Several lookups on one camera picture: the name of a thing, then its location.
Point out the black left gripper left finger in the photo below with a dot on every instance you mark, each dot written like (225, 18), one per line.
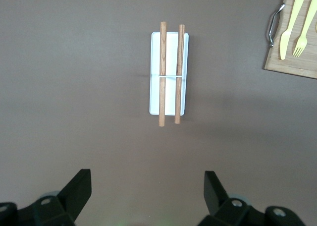
(74, 193)

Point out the wooden rod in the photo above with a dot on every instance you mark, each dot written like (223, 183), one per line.
(163, 62)
(180, 62)

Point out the white rectangular tray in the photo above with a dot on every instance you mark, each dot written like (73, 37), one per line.
(171, 62)

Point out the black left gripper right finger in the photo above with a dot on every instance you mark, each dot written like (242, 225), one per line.
(218, 196)

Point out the yellow plastic fork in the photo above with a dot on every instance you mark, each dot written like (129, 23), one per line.
(301, 42)

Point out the yellow plastic knife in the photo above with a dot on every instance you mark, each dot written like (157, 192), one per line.
(284, 40)

